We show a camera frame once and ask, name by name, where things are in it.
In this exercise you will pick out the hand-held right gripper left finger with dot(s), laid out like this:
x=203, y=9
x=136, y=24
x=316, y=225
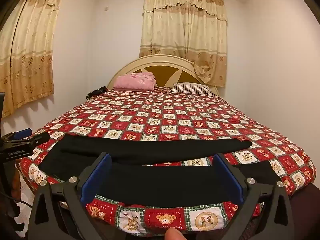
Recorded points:
x=96, y=180

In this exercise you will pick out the red printed bear bedspread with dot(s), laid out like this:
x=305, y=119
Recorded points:
x=175, y=120

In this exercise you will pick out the cream floral curtain with valance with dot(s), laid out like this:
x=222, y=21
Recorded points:
x=185, y=30

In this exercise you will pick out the black pants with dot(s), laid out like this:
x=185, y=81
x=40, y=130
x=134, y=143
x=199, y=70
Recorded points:
x=155, y=185

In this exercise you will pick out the cream and brown headboard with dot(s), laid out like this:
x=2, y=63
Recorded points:
x=160, y=67

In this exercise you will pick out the pink pillow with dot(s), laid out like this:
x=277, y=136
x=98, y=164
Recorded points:
x=136, y=81

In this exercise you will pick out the dark object on bedspread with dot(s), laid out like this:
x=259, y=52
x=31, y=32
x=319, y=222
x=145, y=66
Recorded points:
x=96, y=92

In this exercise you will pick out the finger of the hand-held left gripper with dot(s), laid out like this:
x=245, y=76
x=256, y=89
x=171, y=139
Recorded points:
x=23, y=132
x=40, y=138

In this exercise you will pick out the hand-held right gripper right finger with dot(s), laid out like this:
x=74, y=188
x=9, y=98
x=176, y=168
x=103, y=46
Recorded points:
x=228, y=178

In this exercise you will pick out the striped pillow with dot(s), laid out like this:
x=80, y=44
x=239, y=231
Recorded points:
x=193, y=88

